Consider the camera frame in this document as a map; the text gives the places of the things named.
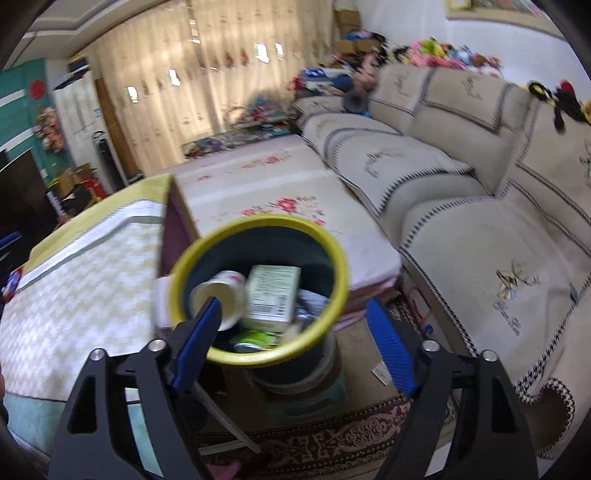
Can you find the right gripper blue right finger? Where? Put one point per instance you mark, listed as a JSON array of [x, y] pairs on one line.
[[393, 339]]

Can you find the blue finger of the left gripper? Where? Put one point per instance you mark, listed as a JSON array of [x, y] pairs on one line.
[[8, 240]]

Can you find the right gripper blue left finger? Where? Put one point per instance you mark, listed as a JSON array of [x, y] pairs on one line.
[[190, 342]]

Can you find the white paper cup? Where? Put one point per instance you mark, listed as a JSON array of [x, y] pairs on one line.
[[228, 287]]

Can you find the green banded clear jar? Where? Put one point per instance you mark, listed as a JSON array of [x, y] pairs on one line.
[[253, 341]]

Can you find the pale green carton box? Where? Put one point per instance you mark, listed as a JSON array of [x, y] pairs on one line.
[[271, 293]]

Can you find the blue white sachet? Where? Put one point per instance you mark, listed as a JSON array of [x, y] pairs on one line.
[[309, 306]]

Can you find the yellow rimmed black trash bin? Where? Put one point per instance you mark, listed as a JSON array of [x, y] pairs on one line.
[[276, 240]]

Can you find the black flat television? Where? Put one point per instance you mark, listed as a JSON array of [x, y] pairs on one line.
[[25, 207]]

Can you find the red blue snack pack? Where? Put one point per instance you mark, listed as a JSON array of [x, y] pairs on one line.
[[8, 291]]

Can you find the teal plastic stool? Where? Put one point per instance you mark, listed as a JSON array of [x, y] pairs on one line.
[[311, 404]]

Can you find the patterned floor rug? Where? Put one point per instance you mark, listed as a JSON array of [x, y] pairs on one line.
[[337, 447]]

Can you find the black tower fan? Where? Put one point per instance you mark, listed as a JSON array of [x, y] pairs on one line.
[[115, 177]]

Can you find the floral bed cover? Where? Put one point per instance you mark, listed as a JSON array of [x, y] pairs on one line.
[[286, 176]]

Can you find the beige sectional sofa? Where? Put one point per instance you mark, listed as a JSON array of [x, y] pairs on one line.
[[488, 204]]

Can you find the low glass shelf with books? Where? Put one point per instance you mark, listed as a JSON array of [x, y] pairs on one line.
[[237, 136]]

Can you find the beige window curtains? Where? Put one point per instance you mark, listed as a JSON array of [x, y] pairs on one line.
[[175, 72]]

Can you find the pile of plush toys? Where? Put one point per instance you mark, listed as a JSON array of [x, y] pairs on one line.
[[434, 54]]

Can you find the framed flower painting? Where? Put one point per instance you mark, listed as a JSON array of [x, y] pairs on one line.
[[514, 12]]

